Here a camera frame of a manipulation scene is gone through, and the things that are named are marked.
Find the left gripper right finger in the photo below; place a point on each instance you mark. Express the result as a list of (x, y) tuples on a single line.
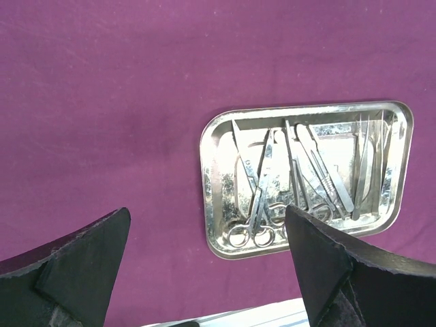
[(345, 281)]

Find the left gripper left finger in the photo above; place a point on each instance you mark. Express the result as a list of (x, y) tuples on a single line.
[(68, 281)]

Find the steel scissors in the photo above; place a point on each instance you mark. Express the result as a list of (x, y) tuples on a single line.
[(261, 226), (239, 234)]

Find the steel instrument tray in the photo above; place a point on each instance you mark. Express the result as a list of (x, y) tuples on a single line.
[(226, 190)]

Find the steel pointed tweezers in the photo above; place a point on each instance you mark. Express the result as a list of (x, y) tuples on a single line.
[(361, 162)]

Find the purple cloth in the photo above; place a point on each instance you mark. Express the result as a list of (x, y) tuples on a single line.
[(103, 104)]

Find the steel scalpel handle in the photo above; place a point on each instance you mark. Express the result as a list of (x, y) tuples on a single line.
[(335, 193)]

